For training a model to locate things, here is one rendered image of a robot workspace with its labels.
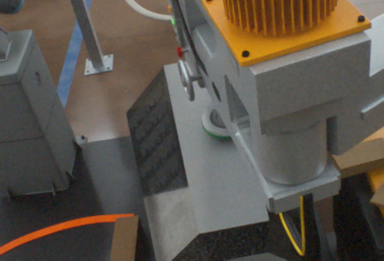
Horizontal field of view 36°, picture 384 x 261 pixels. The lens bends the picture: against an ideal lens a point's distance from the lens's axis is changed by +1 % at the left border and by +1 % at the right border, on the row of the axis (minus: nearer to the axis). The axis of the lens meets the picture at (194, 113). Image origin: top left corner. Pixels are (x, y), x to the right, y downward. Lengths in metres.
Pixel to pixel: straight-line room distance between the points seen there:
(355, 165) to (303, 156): 0.71
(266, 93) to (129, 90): 2.88
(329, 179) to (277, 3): 0.57
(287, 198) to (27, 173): 2.12
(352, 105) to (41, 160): 2.16
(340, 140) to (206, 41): 0.54
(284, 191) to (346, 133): 0.22
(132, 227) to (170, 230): 0.83
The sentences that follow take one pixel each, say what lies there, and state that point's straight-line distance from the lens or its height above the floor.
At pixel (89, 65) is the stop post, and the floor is 0.01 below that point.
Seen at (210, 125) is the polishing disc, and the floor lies 0.88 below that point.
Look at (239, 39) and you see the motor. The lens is 1.23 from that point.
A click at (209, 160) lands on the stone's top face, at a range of 2.23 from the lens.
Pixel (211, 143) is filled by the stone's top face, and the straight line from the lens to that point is 2.30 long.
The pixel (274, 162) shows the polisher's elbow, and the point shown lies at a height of 1.32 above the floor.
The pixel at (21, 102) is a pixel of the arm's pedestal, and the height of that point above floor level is 0.67.
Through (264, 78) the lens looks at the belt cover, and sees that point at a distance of 1.17.
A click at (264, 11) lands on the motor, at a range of 1.18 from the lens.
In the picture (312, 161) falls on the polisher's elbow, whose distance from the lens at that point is 1.50.
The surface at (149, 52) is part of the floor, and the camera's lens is 4.36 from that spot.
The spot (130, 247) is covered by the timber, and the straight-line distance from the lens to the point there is 2.92.
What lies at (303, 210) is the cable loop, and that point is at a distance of 1.60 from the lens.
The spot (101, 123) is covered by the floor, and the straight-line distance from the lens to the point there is 3.83.
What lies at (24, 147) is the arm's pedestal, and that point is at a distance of 3.28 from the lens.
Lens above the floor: 2.39
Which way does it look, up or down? 40 degrees down
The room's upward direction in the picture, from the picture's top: 12 degrees counter-clockwise
